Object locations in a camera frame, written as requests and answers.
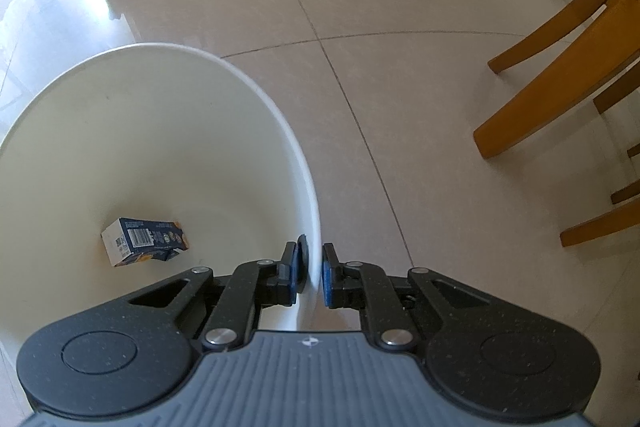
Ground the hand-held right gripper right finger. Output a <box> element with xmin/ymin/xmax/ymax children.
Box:
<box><xmin>321</xmin><ymin>243</ymin><xmax>493</xmax><ymax>354</ymax></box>

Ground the white plastic bin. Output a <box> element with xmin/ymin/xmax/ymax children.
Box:
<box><xmin>0</xmin><ymin>42</ymin><xmax>323</xmax><ymax>358</ymax></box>

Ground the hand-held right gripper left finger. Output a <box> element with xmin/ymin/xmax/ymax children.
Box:
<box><xmin>127</xmin><ymin>234</ymin><xmax>312</xmax><ymax>353</ymax></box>

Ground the wooden chair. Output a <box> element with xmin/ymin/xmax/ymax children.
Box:
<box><xmin>560</xmin><ymin>142</ymin><xmax>640</xmax><ymax>248</ymax></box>
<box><xmin>474</xmin><ymin>0</ymin><xmax>640</xmax><ymax>160</ymax></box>

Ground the small blue carton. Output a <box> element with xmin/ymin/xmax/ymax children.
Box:
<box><xmin>101</xmin><ymin>217</ymin><xmax>191</xmax><ymax>268</ymax></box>

